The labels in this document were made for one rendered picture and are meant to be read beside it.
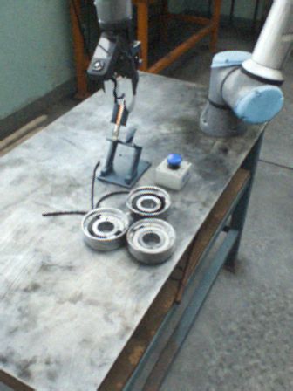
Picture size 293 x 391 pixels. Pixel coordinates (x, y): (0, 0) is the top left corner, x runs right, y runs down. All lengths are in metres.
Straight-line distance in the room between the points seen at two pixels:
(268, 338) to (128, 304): 1.05
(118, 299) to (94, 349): 0.11
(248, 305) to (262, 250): 0.34
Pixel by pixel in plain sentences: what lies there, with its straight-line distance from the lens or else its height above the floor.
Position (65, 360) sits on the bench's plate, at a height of 0.80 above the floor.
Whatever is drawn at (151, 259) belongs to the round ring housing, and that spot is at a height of 0.82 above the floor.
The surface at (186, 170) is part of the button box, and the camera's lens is 1.09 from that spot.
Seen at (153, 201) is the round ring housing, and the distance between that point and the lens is 1.02.
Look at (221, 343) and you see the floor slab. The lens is 1.77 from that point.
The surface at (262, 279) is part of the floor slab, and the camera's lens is 2.00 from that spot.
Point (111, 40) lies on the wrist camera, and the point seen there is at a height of 1.15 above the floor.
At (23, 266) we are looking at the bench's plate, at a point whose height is 0.80.
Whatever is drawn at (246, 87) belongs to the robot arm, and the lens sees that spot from 1.15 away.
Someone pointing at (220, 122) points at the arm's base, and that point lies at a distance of 1.31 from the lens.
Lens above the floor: 1.47
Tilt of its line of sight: 38 degrees down
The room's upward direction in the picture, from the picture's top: 1 degrees clockwise
